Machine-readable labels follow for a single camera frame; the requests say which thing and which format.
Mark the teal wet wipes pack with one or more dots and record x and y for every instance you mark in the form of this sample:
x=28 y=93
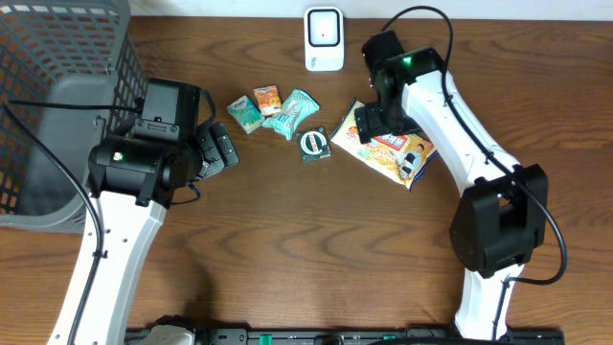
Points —
x=296 y=107

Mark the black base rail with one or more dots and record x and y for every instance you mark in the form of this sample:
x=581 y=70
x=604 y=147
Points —
x=180 y=330

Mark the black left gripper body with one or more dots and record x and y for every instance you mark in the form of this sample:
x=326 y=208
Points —
x=220 y=149

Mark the grey plastic mesh basket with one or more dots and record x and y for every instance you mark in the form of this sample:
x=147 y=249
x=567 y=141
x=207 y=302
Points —
x=73 y=77

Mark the orange Kleenex tissue pack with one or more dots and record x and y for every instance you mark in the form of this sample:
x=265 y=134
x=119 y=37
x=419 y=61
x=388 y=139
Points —
x=269 y=100

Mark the yellow snack chip bag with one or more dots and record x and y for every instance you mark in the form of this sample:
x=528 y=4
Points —
x=401 y=158

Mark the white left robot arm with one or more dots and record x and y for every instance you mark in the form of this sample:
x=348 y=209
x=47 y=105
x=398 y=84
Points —
x=132 y=181

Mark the white barcode scanner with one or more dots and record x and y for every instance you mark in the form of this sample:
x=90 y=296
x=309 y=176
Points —
x=324 y=39

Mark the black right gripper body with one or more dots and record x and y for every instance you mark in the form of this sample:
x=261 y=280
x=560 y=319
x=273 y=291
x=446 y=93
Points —
x=380 y=116

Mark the green Kleenex tissue pack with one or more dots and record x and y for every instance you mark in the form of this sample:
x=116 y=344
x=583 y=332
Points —
x=246 y=114

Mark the dark green Zam-Buk tin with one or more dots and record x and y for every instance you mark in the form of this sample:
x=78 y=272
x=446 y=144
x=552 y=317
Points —
x=313 y=144

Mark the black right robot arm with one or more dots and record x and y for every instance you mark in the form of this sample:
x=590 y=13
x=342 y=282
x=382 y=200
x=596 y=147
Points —
x=497 y=224

